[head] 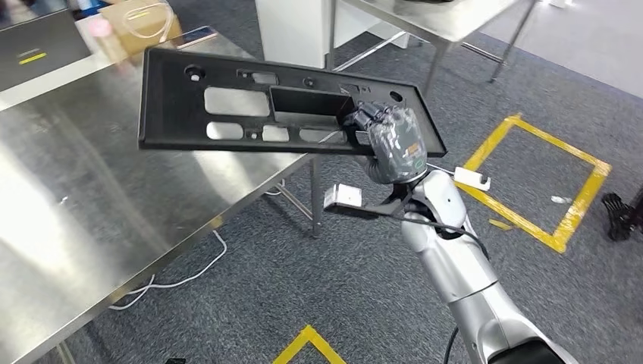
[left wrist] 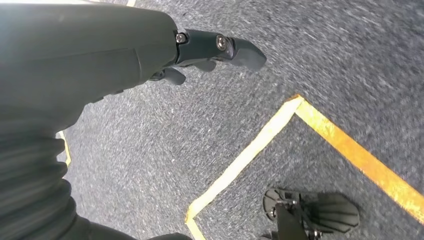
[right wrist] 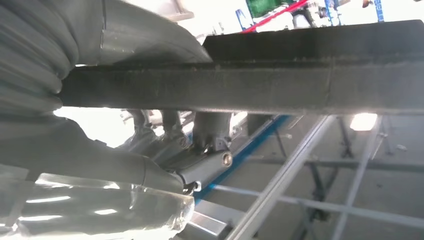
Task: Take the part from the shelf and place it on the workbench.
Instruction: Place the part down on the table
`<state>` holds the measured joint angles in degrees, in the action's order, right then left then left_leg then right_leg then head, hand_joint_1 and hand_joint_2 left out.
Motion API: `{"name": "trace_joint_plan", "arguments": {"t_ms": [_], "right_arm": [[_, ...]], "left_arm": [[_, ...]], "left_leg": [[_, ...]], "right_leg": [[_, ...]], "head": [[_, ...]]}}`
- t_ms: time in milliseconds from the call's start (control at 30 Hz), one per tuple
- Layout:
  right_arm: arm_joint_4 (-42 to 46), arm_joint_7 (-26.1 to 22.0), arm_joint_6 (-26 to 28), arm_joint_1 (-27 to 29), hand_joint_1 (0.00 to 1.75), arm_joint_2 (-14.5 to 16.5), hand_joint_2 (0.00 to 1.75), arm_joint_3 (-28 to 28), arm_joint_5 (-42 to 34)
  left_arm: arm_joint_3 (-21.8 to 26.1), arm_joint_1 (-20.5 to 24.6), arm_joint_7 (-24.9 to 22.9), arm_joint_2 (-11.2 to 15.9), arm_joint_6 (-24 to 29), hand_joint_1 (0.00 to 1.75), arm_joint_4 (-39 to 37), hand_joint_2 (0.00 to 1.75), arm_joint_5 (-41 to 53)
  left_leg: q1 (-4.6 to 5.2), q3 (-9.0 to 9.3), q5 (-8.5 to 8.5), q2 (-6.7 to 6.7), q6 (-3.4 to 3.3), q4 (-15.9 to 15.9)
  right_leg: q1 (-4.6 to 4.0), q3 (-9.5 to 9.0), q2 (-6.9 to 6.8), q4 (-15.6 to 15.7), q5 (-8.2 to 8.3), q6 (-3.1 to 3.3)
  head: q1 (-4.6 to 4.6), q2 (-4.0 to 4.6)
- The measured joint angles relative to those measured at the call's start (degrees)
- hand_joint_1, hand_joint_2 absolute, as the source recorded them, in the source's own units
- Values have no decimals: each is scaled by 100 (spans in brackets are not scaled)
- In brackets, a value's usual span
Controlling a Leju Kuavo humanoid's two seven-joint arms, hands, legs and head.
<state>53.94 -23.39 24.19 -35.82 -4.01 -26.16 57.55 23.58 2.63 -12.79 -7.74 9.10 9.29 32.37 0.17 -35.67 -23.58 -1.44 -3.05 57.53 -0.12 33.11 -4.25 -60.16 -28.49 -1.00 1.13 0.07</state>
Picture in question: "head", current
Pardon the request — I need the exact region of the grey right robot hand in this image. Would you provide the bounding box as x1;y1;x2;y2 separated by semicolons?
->
343;100;429;186

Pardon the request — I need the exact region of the black plastic panel part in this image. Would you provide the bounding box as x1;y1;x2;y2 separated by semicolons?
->
138;47;448;158

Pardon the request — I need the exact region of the stainless steel workbench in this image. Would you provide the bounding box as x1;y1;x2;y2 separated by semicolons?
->
326;0;539;96
0;27;324;364

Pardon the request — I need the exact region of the white power strip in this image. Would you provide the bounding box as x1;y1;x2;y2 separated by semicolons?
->
453;166;492;193

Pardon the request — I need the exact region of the white panel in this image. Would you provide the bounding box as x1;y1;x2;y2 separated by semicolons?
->
255;0;410;70

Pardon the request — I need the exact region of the smartphone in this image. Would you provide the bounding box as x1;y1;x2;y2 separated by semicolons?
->
173;26;220;51

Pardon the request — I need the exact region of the black humanoid robot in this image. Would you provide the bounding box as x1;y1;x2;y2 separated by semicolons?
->
601;184;643;243

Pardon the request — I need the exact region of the cardboard box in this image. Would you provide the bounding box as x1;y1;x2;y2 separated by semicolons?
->
99;0;183;57

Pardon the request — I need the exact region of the pink lidded container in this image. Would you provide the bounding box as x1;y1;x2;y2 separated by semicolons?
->
75;14;130;65

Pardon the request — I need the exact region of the dark case with yellow label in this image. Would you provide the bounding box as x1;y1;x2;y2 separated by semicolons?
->
0;8;93;93

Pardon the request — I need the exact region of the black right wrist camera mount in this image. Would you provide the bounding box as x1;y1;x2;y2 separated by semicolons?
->
324;180;433;219

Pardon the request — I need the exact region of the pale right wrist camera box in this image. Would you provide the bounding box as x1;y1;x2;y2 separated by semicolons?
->
324;184;363;210

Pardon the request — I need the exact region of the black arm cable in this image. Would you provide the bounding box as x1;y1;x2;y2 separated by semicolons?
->
391;213;491;364

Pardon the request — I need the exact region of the white floor cable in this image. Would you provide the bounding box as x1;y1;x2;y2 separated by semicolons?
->
109;188;284;312

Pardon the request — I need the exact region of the white coiled cable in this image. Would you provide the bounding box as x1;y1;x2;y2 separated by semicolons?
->
121;2;175;44

